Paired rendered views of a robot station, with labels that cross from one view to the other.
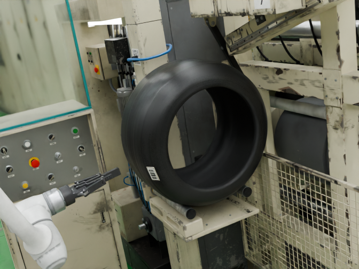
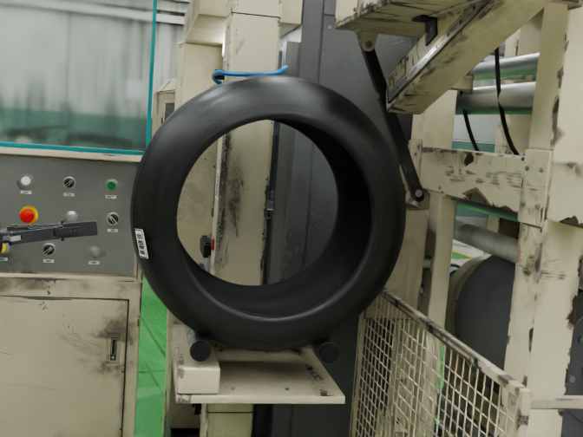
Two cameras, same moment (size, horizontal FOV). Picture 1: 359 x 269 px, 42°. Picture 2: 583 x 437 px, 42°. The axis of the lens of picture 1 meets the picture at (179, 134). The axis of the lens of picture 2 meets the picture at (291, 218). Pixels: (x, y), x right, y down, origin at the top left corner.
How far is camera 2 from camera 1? 0.69 m
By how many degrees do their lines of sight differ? 17
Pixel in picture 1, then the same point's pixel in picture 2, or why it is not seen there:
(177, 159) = (246, 273)
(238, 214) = (302, 392)
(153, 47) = (252, 59)
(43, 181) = (33, 251)
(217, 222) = (254, 391)
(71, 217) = (59, 329)
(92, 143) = not seen: hidden behind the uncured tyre
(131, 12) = not seen: outside the picture
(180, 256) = not seen: outside the picture
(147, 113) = (162, 132)
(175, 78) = (231, 87)
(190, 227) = (192, 375)
